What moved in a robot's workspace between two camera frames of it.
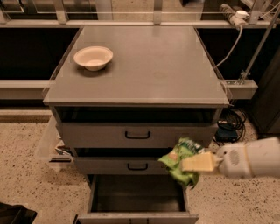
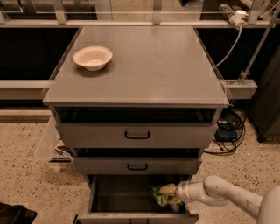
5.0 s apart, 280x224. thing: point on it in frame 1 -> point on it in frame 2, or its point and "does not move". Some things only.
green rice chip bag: x=172 y=161 -> x=161 y=199
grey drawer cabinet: x=124 y=95 does not move
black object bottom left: x=16 y=214 does not move
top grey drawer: x=136 y=135 does not move
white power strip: x=237 y=17 does not move
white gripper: x=232 y=161 -> x=182 y=191
